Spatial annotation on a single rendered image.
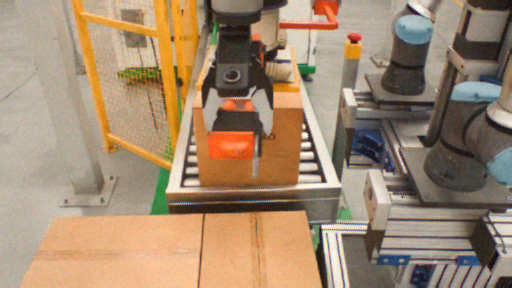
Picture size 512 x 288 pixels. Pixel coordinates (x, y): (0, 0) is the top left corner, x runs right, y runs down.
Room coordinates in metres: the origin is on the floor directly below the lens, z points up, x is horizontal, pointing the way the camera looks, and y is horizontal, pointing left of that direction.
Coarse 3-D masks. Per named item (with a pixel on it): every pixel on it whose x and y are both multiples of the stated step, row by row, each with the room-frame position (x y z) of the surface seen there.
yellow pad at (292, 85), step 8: (280, 48) 1.23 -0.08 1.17; (288, 48) 1.29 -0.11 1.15; (288, 64) 1.15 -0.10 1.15; (296, 72) 1.10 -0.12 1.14; (280, 80) 1.03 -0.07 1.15; (288, 80) 1.03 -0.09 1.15; (296, 80) 1.04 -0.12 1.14; (280, 88) 1.00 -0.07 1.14; (288, 88) 1.00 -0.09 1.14; (296, 88) 1.00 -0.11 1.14
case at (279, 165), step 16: (288, 96) 1.33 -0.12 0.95; (288, 112) 1.24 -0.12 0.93; (272, 128) 1.24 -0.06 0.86; (288, 128) 1.24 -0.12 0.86; (272, 144) 1.24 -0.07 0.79; (288, 144) 1.24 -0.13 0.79; (208, 160) 1.25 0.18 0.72; (224, 160) 1.25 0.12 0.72; (240, 160) 1.25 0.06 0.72; (272, 160) 1.24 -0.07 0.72; (288, 160) 1.24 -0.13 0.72; (208, 176) 1.25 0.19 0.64; (224, 176) 1.25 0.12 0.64; (240, 176) 1.25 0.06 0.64; (272, 176) 1.24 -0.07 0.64; (288, 176) 1.24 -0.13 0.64
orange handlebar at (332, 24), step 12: (324, 12) 1.38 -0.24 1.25; (288, 24) 1.20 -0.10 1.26; (300, 24) 1.20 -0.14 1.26; (312, 24) 1.20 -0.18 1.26; (324, 24) 1.20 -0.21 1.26; (336, 24) 1.21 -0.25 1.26; (252, 36) 1.08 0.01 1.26; (228, 108) 0.64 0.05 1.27; (252, 108) 0.65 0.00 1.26; (228, 144) 0.52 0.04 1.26; (240, 144) 0.52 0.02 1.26
